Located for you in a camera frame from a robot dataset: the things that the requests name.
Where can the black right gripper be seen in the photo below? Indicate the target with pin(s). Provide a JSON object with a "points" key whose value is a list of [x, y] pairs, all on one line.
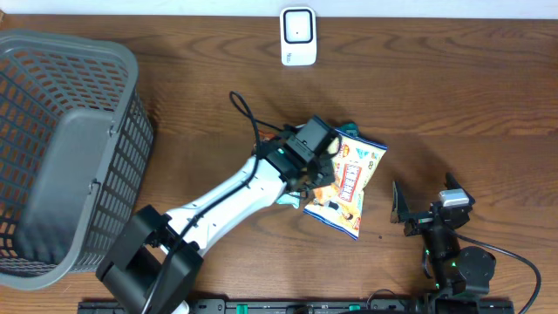
{"points": [[420, 221]]}

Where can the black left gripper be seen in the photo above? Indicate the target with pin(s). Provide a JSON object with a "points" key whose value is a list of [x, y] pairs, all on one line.
{"points": [[329, 171]]}

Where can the yellow snack bag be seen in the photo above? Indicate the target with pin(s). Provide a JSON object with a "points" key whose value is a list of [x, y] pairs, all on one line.
{"points": [[340, 204]]}

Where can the light green tissue pack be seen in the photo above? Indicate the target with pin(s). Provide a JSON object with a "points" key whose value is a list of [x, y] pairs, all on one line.
{"points": [[293, 199]]}

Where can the blue mouthwash bottle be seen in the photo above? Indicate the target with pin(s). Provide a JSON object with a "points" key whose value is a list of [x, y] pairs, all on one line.
{"points": [[351, 129]]}

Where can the red chocolate bar wrapper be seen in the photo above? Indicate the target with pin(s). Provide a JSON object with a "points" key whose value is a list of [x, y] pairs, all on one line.
{"points": [[266, 136]]}

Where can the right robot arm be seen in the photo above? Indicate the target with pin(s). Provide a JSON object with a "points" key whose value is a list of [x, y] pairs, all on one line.
{"points": [[459, 272]]}

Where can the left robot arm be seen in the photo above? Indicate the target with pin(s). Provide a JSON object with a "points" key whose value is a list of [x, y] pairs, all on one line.
{"points": [[153, 264]]}

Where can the white barcode scanner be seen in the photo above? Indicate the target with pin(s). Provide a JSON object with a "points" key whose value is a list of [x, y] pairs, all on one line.
{"points": [[298, 36]]}

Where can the grey plastic shopping basket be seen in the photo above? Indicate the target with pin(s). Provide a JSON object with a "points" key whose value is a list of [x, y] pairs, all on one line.
{"points": [[75, 143]]}

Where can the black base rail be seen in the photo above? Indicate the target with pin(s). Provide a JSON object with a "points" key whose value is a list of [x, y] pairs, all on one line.
{"points": [[377, 305]]}

